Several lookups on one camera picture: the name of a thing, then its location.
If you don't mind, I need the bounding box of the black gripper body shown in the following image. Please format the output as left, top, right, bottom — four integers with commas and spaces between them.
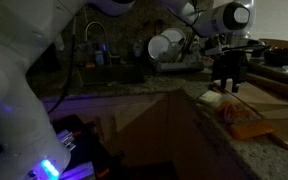
215, 49, 248, 81

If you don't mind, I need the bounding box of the pale yellow sponge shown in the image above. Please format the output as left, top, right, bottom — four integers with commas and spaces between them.
198, 90, 222, 105

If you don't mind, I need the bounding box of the orange snack pack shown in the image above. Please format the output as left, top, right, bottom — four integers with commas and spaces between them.
215, 99, 275, 141

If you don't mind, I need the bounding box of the curved metal water faucet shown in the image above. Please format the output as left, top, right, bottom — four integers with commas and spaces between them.
84, 20, 110, 67

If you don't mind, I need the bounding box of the black knife block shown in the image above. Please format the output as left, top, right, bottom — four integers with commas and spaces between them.
211, 39, 250, 82

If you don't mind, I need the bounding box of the light wooden cutting board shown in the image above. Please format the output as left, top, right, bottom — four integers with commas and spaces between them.
213, 79, 288, 121

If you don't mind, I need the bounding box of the wooden rolling pin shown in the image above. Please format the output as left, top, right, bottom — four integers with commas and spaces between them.
245, 72, 288, 101

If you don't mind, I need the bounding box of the cutlery caddy with utensils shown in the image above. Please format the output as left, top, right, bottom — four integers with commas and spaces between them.
180, 31, 200, 63

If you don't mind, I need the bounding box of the grey dish rack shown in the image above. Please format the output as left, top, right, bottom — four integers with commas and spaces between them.
151, 49, 206, 73

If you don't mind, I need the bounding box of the black bowl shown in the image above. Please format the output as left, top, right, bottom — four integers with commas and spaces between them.
263, 46, 288, 67

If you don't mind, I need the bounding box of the wooden bowl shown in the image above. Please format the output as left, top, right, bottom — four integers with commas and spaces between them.
256, 37, 288, 51

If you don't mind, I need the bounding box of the clear plastic container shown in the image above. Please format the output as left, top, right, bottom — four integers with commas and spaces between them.
163, 43, 185, 63

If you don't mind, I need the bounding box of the white dinner plate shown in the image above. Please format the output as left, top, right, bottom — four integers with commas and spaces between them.
147, 33, 173, 62
160, 27, 187, 48

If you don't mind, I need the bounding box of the plain-sided base cabinet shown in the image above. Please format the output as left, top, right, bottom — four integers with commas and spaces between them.
103, 87, 262, 180

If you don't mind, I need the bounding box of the dark wooden spoon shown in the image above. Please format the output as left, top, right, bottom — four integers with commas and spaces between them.
153, 18, 165, 36

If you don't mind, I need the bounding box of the small soap dispenser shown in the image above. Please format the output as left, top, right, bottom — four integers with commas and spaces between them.
132, 38, 144, 59

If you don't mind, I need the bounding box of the steel sink basin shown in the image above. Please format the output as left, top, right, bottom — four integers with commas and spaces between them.
76, 64, 147, 87

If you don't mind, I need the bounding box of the blue white soap bottle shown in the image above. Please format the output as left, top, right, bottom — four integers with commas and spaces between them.
94, 49, 105, 66

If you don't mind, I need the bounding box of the base cabinet with panel doors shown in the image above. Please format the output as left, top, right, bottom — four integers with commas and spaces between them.
43, 92, 170, 144

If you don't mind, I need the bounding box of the black robot stand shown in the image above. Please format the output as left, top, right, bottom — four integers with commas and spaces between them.
50, 114, 125, 180

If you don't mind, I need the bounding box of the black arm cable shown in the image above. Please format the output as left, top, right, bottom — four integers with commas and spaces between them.
46, 19, 78, 115

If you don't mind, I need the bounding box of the white wall outlet plate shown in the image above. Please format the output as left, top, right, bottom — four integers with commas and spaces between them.
53, 33, 66, 52

